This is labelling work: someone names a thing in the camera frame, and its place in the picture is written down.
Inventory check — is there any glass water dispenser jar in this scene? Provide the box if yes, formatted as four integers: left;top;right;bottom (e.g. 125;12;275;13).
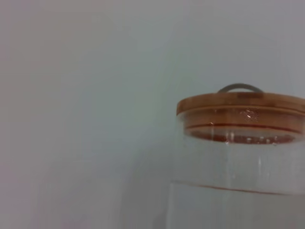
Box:
166;114;305;229

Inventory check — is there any wooden jar lid with handle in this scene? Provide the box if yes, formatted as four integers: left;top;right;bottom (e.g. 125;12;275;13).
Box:
176;83;305;146

